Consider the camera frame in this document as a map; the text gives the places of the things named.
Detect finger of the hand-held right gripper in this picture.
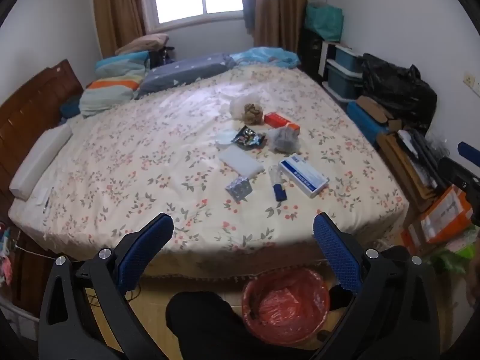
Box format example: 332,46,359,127
438,157,480,229
457,141,480,160

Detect dark teal cushion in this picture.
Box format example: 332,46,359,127
60,95,82,119

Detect black cabinet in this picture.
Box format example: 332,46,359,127
298,30,324,80

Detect black floor cable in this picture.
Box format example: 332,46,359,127
84,287,141,309

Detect brown curtain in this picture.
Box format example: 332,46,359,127
240,0,312,68
92,0,147,59

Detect red plastic bin liner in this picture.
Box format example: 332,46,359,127
244,269,331,332

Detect person's left leg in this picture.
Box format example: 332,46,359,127
166,290,263,360

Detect silver foil packet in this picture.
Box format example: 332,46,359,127
225,176,252,203

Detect red trash bin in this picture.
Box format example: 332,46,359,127
242,268,331,347

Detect light blue blanket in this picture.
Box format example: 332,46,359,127
230,47,301,69

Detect clear plastic bag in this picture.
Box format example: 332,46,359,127
229,95,263,121

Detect white pillow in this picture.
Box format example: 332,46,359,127
9,124,73,200

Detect white cord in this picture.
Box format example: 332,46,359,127
14,245,58,260

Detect black garbage bag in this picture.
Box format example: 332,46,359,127
361,53,438,132

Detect brown crumpled paper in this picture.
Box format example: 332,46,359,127
243,103,265,125

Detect flat cardboard piece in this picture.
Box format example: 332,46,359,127
355,95,394,123

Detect blue and white medicine box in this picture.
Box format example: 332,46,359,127
278,154,330,199

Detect black snack packet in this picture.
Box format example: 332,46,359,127
230,125,266,152

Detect red carton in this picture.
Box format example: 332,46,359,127
263,112,301,133

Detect blue-grey storage bin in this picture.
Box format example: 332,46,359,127
335,47,364,74
326,64,364,98

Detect wooden headboard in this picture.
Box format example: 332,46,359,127
0,59,84,196

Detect white shelf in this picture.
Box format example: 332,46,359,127
317,39,364,99

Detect floral bedsheet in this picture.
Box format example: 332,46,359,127
7,64,409,272

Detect green plastic bag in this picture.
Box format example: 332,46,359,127
431,229,478,271

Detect orange parcel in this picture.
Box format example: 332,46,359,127
420,185,474,244

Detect brown cardboard box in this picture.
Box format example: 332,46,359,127
377,131,440,211

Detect orange striped pillow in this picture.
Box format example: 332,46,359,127
79,76,146,117

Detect beige folded blanket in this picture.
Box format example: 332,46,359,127
114,33,169,55

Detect teal plastic bag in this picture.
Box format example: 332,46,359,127
304,2,344,42

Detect light blue paper piece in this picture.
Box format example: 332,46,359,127
215,129,237,147

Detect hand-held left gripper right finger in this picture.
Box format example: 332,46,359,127
313,212,441,360

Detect blue striped pillow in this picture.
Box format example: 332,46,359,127
94,50,151,80

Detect clear bottle with blue cap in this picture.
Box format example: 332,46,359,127
268,165,288,202

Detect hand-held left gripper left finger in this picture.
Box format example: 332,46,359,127
38,212,175,360

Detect grey-blue triangle print pillow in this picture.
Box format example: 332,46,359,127
139,53,235,98

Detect grey plastic bag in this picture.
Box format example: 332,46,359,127
267,125,302,154

